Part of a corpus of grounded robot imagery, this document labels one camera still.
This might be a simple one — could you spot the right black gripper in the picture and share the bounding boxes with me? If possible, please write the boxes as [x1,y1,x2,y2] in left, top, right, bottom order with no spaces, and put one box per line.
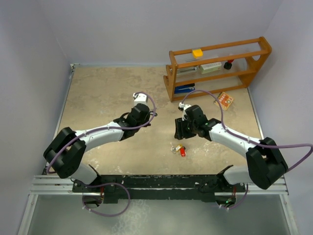
[175,117,198,140]

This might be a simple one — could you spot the key with yellow tag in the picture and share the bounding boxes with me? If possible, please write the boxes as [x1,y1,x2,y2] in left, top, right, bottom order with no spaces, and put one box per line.
[170,143,183,154]

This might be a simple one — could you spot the key with red tag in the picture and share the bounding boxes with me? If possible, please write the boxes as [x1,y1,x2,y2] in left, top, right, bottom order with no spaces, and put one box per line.
[179,146,186,157]

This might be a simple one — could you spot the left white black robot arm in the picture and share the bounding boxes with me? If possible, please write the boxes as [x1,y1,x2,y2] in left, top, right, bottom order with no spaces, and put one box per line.
[43,104,150,192]

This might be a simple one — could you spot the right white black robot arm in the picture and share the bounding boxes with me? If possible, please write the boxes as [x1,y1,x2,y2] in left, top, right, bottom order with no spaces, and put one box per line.
[174,103,288,191]

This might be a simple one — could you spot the wooden shelf rack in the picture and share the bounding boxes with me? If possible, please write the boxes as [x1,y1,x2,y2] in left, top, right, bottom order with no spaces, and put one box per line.
[163,37,272,101]

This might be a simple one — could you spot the white box on shelf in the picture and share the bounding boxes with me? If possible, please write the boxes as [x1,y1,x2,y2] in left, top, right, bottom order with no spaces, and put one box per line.
[200,62,222,74]

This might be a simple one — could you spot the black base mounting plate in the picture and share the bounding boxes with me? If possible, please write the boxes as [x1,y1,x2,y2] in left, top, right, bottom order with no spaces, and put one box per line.
[73,174,246,204]

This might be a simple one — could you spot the yellow cap container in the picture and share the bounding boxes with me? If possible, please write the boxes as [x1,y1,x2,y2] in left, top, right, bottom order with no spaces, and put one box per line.
[192,49,203,59]

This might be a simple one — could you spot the red black bottle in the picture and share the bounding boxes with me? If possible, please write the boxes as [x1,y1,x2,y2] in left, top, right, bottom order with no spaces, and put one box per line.
[224,60,234,70]

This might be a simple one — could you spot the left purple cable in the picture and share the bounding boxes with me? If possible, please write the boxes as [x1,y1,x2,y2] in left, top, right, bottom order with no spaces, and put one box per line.
[45,92,157,216]

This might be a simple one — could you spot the purple cable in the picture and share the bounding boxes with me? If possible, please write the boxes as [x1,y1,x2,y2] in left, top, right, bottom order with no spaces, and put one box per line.
[180,89,313,211]
[45,92,157,216]

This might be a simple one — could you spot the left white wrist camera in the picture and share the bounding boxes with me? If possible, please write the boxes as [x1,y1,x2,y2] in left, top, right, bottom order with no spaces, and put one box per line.
[133,93,148,106]

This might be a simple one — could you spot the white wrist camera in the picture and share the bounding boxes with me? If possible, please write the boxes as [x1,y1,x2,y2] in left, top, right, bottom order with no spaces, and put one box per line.
[178,102,191,121]
[133,93,148,106]

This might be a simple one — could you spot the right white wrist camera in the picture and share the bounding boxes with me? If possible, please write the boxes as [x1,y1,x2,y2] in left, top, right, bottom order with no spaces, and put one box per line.
[178,102,191,121]

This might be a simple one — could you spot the blue handled tool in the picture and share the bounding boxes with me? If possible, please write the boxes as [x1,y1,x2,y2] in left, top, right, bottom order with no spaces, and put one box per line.
[174,83,195,94]

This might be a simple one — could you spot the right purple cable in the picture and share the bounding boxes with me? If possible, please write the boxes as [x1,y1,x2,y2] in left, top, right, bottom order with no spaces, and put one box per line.
[180,89,313,211]

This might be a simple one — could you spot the aluminium rail frame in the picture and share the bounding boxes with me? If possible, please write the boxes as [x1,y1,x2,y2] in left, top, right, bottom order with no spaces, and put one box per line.
[43,67,288,204]

